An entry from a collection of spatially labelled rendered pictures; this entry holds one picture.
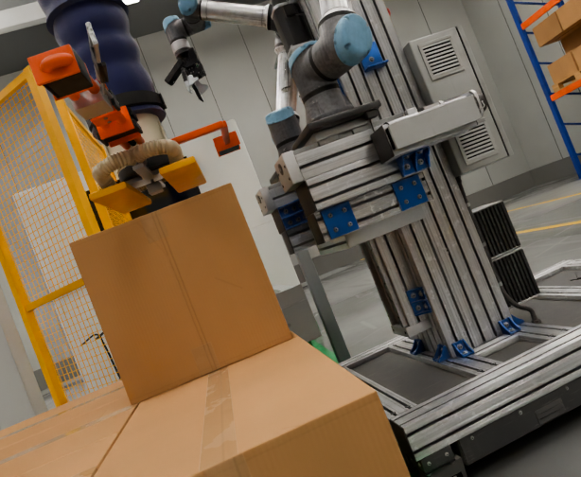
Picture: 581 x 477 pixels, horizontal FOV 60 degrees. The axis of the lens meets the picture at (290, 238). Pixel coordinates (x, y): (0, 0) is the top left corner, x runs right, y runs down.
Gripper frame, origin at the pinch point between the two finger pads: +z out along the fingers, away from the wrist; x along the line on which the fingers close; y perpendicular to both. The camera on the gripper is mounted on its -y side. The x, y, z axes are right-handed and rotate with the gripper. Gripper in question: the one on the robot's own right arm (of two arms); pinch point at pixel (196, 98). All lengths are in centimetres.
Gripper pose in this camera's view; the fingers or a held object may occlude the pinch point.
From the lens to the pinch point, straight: 221.9
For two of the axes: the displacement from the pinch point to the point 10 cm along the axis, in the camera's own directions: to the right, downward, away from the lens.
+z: 3.7, 9.3, -0.3
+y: 9.2, -3.7, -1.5
